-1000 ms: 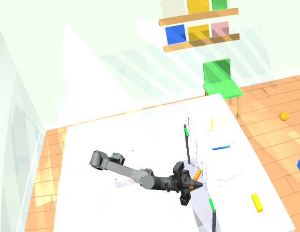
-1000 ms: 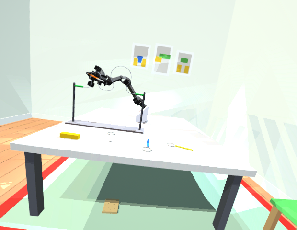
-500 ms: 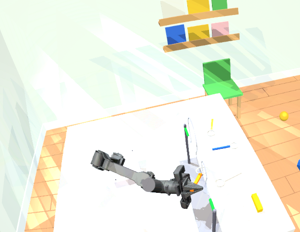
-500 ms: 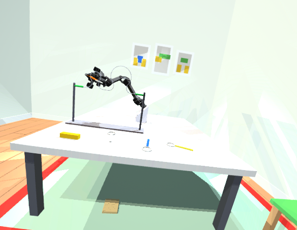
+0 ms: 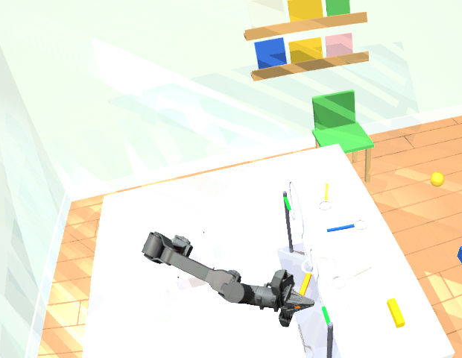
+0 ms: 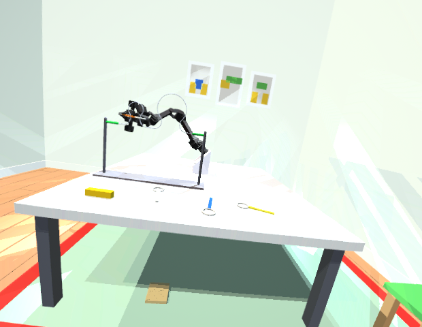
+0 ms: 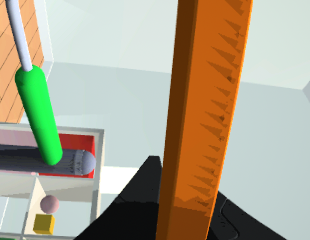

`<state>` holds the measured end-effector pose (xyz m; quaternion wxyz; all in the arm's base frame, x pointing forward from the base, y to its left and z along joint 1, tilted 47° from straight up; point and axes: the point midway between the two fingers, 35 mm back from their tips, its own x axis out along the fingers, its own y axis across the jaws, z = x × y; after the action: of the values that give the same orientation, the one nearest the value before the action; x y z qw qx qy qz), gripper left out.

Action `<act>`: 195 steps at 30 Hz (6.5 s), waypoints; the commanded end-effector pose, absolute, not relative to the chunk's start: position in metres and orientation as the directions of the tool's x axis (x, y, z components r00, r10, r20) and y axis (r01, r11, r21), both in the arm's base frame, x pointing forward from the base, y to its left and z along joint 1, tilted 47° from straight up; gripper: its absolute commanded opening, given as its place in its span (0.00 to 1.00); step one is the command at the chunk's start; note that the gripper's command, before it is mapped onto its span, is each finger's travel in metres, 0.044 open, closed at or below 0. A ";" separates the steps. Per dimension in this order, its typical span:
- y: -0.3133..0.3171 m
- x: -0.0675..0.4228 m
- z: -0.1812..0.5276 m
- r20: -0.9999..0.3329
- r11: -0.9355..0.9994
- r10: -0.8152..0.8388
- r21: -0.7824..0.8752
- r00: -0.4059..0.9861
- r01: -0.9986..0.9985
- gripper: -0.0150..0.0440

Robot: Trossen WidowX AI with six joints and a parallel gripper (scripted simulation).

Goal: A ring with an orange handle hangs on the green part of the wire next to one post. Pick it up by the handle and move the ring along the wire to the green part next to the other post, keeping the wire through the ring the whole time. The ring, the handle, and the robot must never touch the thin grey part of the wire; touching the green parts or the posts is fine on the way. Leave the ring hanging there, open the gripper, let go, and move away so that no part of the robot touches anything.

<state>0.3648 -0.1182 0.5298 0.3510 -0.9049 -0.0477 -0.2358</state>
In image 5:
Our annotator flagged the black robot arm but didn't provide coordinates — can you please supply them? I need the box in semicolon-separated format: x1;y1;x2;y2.
142;231;259;306

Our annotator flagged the blue handle with thin white loop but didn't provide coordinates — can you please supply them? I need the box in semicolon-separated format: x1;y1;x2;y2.
327;219;367;233

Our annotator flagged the yellow rectangular block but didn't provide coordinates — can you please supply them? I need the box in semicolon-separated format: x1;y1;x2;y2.
387;298;405;328

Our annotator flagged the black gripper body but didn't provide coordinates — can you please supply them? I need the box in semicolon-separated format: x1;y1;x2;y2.
255;269;294;327

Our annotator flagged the orange handle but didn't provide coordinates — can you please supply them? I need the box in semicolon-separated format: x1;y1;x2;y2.
299;259;323;296

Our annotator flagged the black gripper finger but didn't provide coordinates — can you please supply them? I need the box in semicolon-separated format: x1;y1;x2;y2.
283;284;314;307
286;304;314;316

